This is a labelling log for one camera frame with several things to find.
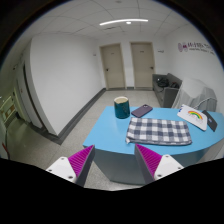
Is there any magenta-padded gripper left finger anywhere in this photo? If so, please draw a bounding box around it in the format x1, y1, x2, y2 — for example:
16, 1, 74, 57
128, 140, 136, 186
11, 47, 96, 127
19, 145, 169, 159
45, 144, 97, 188

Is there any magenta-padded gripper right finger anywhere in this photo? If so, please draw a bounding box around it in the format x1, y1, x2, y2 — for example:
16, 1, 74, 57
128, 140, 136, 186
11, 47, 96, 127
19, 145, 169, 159
134, 143, 185, 185

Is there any blue white checked towel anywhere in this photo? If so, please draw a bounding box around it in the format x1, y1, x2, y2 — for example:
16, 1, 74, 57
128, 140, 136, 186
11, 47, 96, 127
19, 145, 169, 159
125, 116, 193, 147

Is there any white rainbow print mouse pad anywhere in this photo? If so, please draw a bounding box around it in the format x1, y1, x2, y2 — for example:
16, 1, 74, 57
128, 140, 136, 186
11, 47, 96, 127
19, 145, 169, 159
176, 104, 208, 132

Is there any purple smartphone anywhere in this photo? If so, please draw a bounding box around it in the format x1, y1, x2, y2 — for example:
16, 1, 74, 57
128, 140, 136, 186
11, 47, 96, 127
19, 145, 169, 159
130, 104, 154, 118

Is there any grey sofa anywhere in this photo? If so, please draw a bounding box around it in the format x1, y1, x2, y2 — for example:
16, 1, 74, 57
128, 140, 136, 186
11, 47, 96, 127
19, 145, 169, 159
152, 72, 183, 109

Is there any dark green mug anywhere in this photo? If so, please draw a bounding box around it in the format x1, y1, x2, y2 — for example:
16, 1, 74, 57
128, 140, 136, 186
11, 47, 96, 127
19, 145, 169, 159
113, 95, 131, 120

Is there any white cloth covered furniture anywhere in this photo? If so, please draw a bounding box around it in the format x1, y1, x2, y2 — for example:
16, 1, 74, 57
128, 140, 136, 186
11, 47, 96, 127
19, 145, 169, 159
171, 77, 218, 114

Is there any black bag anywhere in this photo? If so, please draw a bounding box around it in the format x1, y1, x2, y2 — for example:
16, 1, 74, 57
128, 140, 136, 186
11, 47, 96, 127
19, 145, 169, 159
157, 77, 170, 89

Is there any beige door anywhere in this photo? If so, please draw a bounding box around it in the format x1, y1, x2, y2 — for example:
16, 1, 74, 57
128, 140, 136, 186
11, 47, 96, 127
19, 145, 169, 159
99, 43, 127, 90
129, 41, 156, 90

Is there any long curved ceiling light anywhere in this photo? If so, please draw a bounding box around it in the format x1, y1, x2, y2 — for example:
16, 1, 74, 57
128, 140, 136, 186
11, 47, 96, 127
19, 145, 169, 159
99, 18, 149, 27

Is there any white curved cable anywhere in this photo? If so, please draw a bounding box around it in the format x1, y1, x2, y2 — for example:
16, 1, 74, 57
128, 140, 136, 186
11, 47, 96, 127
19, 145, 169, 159
193, 97, 214, 111

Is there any purple wall sign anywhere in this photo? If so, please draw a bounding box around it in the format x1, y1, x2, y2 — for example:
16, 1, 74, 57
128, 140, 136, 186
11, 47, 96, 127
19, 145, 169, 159
177, 41, 216, 56

